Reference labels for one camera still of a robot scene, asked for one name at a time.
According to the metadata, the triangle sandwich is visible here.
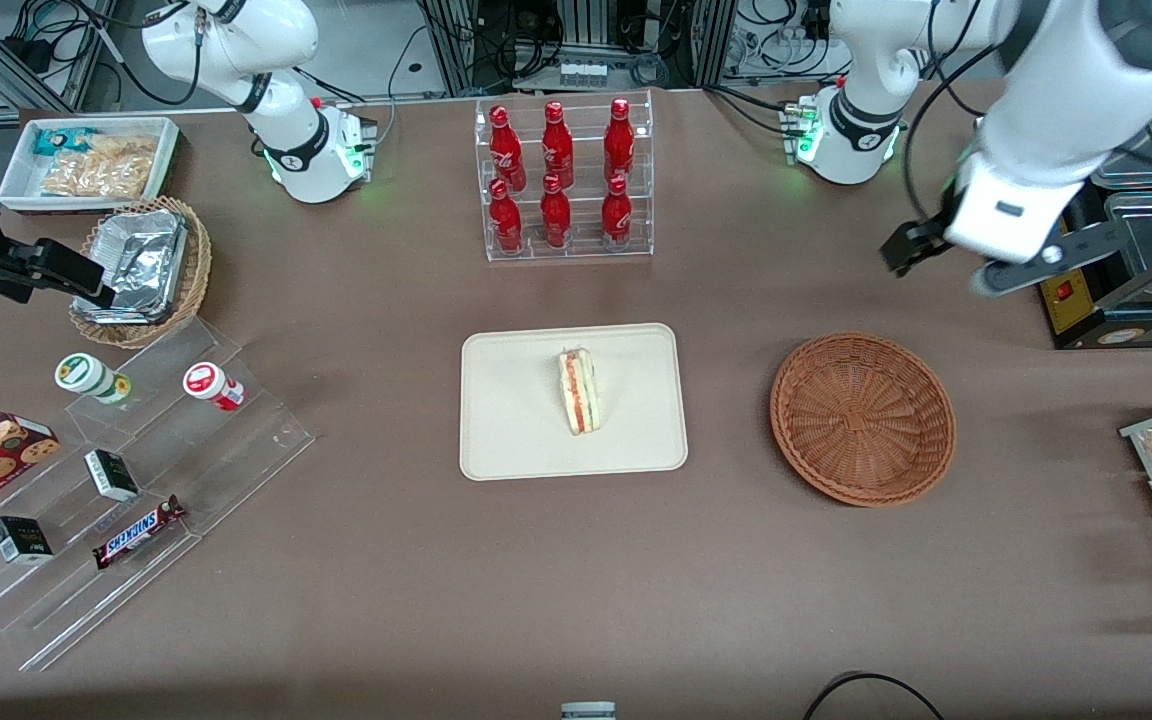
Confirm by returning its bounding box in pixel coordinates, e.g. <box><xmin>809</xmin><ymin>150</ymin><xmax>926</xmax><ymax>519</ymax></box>
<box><xmin>556</xmin><ymin>346</ymin><xmax>602</xmax><ymax>437</ymax></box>

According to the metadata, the light wicker basket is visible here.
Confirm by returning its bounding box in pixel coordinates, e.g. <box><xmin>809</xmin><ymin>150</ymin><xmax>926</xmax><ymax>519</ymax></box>
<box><xmin>68</xmin><ymin>196</ymin><xmax>214</xmax><ymax>350</ymax></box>

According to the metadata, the round brown wicker basket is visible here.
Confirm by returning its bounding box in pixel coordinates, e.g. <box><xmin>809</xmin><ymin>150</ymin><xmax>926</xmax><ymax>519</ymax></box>
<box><xmin>769</xmin><ymin>332</ymin><xmax>957</xmax><ymax>508</ymax></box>

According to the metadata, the cream plastic tray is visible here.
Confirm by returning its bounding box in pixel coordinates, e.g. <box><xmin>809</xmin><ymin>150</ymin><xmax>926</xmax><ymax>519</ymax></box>
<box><xmin>459</xmin><ymin>322</ymin><xmax>689</xmax><ymax>482</ymax></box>

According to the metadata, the aluminium foil container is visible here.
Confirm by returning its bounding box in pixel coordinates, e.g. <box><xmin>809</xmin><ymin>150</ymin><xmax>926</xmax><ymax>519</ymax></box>
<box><xmin>72</xmin><ymin>208</ymin><xmax>188</xmax><ymax>325</ymax></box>

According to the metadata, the white rectangular snack bin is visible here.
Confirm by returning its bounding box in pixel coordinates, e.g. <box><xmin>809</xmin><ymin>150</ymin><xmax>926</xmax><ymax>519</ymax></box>
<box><xmin>0</xmin><ymin>116</ymin><xmax>181</xmax><ymax>215</ymax></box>

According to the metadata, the green capped white jar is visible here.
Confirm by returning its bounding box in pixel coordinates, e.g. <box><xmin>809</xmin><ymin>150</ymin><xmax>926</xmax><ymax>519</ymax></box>
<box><xmin>54</xmin><ymin>352</ymin><xmax>133</xmax><ymax>406</ymax></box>

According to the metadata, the clear bag of chips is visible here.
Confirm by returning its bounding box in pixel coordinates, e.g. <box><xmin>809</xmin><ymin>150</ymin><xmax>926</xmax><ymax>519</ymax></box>
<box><xmin>40</xmin><ymin>134</ymin><xmax>158</xmax><ymax>200</ymax></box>

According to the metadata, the blue snack packet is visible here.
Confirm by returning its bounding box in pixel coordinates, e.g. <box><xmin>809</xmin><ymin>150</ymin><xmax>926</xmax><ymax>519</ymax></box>
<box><xmin>32</xmin><ymin>126</ymin><xmax>99</xmax><ymax>158</ymax></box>

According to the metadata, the black yellow food warmer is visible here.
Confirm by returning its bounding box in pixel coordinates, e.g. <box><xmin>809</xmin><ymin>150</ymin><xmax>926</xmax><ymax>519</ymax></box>
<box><xmin>1036</xmin><ymin>90</ymin><xmax>1152</xmax><ymax>351</ymax></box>

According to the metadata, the red capped white jar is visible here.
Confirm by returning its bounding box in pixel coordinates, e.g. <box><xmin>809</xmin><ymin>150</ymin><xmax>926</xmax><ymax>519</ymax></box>
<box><xmin>182</xmin><ymin>361</ymin><xmax>246</xmax><ymax>413</ymax></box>

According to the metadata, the small black carton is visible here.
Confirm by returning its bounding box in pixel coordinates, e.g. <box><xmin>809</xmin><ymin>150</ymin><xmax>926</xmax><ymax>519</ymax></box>
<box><xmin>83</xmin><ymin>448</ymin><xmax>141</xmax><ymax>503</ymax></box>
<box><xmin>0</xmin><ymin>515</ymin><xmax>55</xmax><ymax>565</ymax></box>

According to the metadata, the clear acrylic stepped shelf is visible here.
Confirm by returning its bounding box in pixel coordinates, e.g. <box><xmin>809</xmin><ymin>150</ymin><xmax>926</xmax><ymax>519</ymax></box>
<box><xmin>0</xmin><ymin>317</ymin><xmax>317</xmax><ymax>673</ymax></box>

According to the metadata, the snickers chocolate bar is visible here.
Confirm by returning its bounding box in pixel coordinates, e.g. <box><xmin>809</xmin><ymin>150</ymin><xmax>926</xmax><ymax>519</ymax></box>
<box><xmin>92</xmin><ymin>495</ymin><xmax>188</xmax><ymax>571</ymax></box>

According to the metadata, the red cola bottle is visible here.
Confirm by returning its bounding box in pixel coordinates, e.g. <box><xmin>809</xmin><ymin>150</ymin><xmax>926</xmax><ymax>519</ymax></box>
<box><xmin>601</xmin><ymin>175</ymin><xmax>634</xmax><ymax>251</ymax></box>
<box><xmin>542</xmin><ymin>101</ymin><xmax>575</xmax><ymax>189</ymax></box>
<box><xmin>489</xmin><ymin>105</ymin><xmax>526</xmax><ymax>193</ymax></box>
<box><xmin>604</xmin><ymin>98</ymin><xmax>636</xmax><ymax>183</ymax></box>
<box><xmin>488</xmin><ymin>178</ymin><xmax>524</xmax><ymax>254</ymax></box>
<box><xmin>540</xmin><ymin>174</ymin><xmax>573</xmax><ymax>249</ymax></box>

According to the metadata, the clear acrylic bottle rack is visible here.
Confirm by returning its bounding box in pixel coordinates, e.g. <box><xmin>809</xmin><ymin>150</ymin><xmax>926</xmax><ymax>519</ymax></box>
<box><xmin>474</xmin><ymin>89</ymin><xmax>655</xmax><ymax>264</ymax></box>

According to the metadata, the white power strip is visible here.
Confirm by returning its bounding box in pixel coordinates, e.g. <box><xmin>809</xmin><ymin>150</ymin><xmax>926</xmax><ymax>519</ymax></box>
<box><xmin>555</xmin><ymin>57</ymin><xmax>610</xmax><ymax>90</ymax></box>

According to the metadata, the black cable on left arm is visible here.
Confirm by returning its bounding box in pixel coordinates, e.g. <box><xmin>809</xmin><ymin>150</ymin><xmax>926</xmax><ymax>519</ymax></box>
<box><xmin>900</xmin><ymin>30</ymin><xmax>1002</xmax><ymax>233</ymax></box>

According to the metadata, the aluminium frame rack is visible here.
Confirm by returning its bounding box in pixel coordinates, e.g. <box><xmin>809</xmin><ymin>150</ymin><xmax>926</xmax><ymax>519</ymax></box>
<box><xmin>414</xmin><ymin>0</ymin><xmax>739</xmax><ymax>97</ymax></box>

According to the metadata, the black floor cable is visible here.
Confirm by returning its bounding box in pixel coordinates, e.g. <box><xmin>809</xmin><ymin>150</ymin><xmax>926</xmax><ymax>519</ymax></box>
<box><xmin>800</xmin><ymin>671</ymin><xmax>948</xmax><ymax>720</ymax></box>

